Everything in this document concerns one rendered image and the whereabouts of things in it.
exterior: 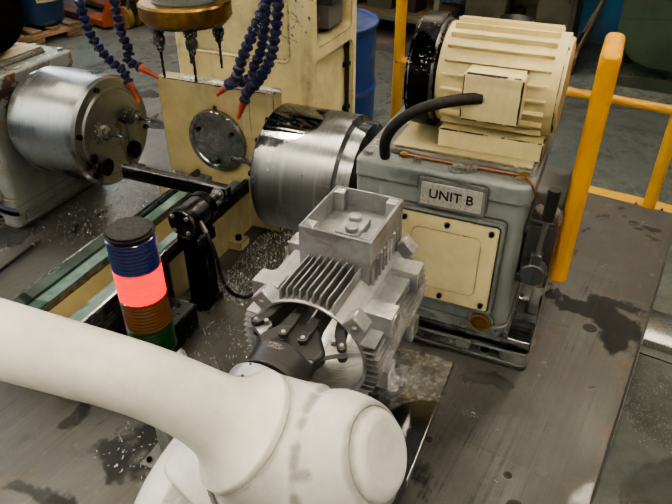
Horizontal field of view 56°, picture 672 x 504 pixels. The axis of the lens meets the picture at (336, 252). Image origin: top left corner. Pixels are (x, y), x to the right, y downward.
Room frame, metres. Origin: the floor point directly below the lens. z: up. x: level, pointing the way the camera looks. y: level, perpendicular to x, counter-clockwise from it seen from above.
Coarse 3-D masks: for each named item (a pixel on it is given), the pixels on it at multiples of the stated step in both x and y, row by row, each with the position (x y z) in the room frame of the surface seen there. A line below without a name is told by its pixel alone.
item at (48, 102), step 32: (32, 96) 1.31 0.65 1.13; (64, 96) 1.29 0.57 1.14; (96, 96) 1.31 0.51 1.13; (128, 96) 1.40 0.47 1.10; (32, 128) 1.27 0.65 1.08; (64, 128) 1.24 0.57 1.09; (96, 128) 1.28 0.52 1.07; (128, 128) 1.38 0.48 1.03; (32, 160) 1.29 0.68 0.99; (64, 160) 1.24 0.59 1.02; (96, 160) 1.27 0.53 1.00; (128, 160) 1.36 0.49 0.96
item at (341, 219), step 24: (336, 192) 0.77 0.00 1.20; (360, 192) 0.77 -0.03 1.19; (312, 216) 0.71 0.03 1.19; (336, 216) 0.75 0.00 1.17; (360, 216) 0.72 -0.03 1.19; (384, 216) 0.75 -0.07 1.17; (312, 240) 0.67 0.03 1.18; (336, 240) 0.66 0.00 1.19; (360, 240) 0.65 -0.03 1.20; (384, 240) 0.69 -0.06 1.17; (360, 264) 0.65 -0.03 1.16; (384, 264) 0.68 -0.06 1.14
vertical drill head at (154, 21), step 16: (144, 0) 1.28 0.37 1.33; (160, 0) 1.24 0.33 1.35; (176, 0) 1.23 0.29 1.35; (192, 0) 1.23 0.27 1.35; (208, 0) 1.26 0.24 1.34; (224, 0) 1.28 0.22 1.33; (144, 16) 1.23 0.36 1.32; (160, 16) 1.21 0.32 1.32; (176, 16) 1.20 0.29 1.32; (192, 16) 1.21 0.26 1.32; (208, 16) 1.22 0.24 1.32; (224, 16) 1.25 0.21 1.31; (160, 32) 1.25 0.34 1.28; (192, 32) 1.22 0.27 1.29; (160, 48) 1.26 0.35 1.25; (192, 48) 1.22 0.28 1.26
